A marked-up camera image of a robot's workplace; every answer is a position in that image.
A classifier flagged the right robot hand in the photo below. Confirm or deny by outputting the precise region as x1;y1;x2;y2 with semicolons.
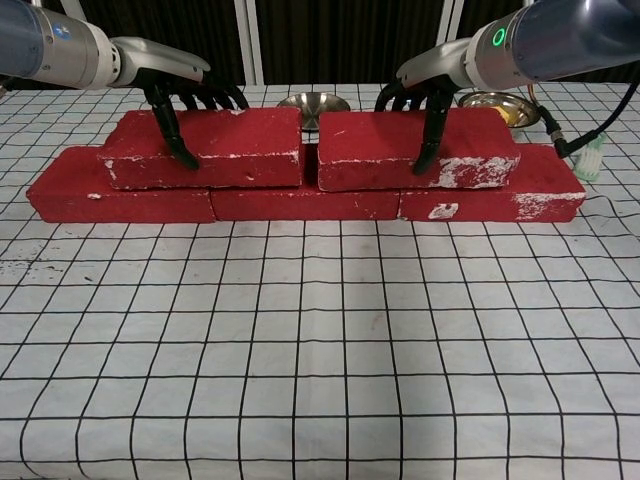
374;38;476;176

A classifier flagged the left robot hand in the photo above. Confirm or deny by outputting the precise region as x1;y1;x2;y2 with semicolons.
110;37;250;173

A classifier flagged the red brick with white scuffs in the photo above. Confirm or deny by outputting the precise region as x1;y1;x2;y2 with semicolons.
316;108;522;194

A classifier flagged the deep steel bowl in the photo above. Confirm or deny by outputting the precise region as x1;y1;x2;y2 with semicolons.
458;90;541;129

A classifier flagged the shallow steel dish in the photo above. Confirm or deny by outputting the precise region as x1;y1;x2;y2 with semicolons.
277;92;351;132

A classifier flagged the red brick with white patch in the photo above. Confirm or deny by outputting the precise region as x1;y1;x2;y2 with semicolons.
397;142;587;223

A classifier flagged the green brush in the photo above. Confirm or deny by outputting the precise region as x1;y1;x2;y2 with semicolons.
574;132;609;182

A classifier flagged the white black checkered tablecloth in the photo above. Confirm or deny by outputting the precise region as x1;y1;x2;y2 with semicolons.
0;82;640;480

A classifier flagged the wide white frame post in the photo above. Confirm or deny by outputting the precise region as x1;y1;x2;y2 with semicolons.
439;0;466;49

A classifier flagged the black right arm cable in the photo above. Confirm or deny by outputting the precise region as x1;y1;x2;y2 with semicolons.
534;79;640;160

